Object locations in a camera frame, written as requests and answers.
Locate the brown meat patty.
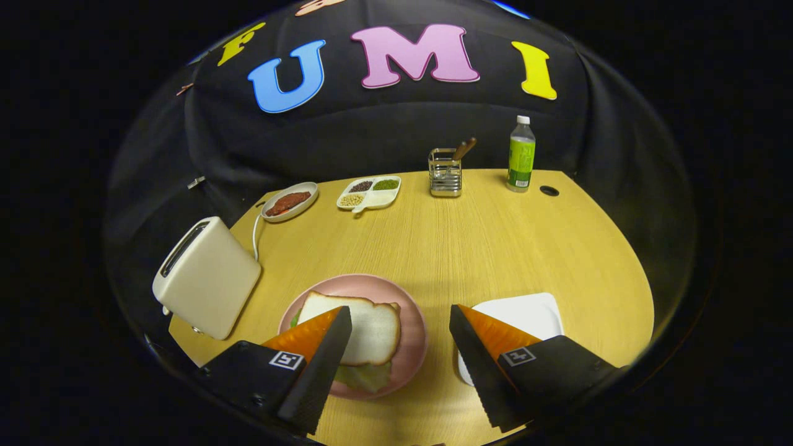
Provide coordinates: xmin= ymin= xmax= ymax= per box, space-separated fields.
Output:
xmin=266 ymin=191 xmax=312 ymax=217

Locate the green lettuce leaf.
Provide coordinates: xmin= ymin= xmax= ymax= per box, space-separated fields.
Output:
xmin=290 ymin=307 xmax=393 ymax=395

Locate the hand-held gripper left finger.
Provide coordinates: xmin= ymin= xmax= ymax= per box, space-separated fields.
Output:
xmin=192 ymin=305 xmax=354 ymax=436

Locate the metal wire utensil holder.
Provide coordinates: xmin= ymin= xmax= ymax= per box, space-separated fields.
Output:
xmin=428 ymin=147 xmax=463 ymax=198

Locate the white toaster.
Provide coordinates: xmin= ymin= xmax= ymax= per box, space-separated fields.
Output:
xmin=152 ymin=216 xmax=263 ymax=341

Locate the white bread slice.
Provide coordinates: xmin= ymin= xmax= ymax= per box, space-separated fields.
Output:
xmin=296 ymin=291 xmax=402 ymax=367

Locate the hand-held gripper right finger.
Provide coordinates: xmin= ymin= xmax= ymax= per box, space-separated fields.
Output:
xmin=449 ymin=304 xmax=620 ymax=434

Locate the black backdrop cloth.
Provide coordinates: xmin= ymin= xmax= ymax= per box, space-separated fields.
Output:
xmin=102 ymin=0 xmax=701 ymax=348

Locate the white square plate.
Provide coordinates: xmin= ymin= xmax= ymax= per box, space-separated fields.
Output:
xmin=457 ymin=292 xmax=564 ymax=386

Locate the small grey plate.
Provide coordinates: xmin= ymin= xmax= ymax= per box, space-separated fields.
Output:
xmin=261 ymin=181 xmax=319 ymax=223

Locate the white divided bean dish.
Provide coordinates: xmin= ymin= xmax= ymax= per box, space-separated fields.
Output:
xmin=336 ymin=175 xmax=402 ymax=214

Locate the green label plastic bottle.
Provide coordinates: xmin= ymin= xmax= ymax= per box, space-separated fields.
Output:
xmin=506 ymin=115 xmax=537 ymax=193

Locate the white toaster cable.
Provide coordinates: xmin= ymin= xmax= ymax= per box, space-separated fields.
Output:
xmin=251 ymin=212 xmax=266 ymax=262

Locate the pink round plate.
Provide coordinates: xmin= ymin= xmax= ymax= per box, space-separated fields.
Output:
xmin=278 ymin=274 xmax=429 ymax=400

